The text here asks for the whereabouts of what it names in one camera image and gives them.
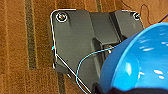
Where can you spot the blue plastic bowl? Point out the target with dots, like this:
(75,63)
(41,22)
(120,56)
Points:
(140,60)

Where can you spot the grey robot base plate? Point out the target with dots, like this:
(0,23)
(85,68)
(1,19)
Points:
(83,40)

